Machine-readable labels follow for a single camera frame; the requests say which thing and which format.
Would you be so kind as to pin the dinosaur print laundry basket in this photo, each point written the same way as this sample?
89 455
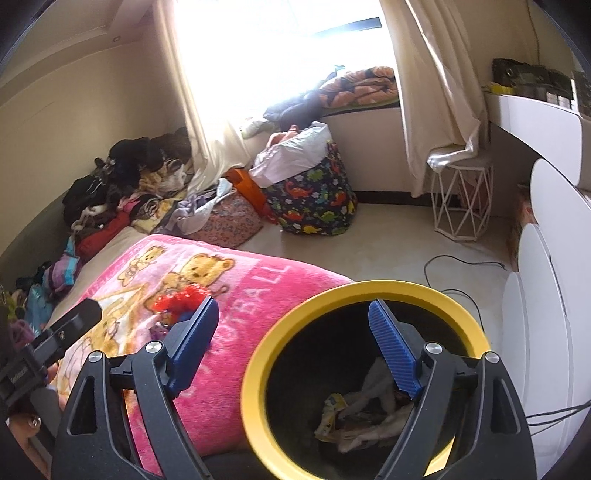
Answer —
318 201

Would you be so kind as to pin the yellow snack bag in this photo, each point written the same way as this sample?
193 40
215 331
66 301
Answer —
333 406

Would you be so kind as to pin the pile of dark clothes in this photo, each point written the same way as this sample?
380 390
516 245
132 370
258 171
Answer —
160 166

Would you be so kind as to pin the dark blue jacket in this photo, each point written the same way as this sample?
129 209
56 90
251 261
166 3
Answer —
300 111

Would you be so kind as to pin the crumpled white paper trash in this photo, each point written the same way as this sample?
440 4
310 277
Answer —
377 414

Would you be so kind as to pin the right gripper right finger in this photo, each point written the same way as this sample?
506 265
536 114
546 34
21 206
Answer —
467 421

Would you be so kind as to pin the floral fabric basket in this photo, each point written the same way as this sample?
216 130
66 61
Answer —
231 223

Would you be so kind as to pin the cream curtain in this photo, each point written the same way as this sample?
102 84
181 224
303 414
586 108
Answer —
196 77
445 118

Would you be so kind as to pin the white plastic bag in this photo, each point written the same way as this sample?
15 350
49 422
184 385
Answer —
292 156

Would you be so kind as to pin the orange patterned blanket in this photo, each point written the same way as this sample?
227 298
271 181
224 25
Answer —
375 86

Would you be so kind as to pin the white wire side table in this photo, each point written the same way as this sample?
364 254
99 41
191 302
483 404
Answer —
462 196

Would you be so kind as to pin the purple candy wrapper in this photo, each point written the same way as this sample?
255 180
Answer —
158 331

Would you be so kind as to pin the dark camouflage pouch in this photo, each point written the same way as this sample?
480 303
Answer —
531 81

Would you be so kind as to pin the white cloud shaped chair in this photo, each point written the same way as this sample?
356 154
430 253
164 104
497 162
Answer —
546 322

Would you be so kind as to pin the person's left hand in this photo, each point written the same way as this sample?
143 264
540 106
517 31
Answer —
25 423

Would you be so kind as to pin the red plastic mesh wrapper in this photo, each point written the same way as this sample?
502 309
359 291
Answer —
184 301

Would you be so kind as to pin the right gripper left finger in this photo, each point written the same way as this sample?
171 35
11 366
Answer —
95 440

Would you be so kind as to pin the left cream curtain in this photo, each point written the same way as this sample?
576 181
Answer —
196 77

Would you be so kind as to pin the right cream curtain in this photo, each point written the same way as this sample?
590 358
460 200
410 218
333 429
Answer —
445 118

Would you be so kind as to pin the white vanity desk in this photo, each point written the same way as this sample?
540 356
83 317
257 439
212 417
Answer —
559 135

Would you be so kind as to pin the pink bear print blanket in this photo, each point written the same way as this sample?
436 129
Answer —
252 291

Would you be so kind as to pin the orange paper bag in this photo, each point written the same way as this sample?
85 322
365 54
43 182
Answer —
246 187

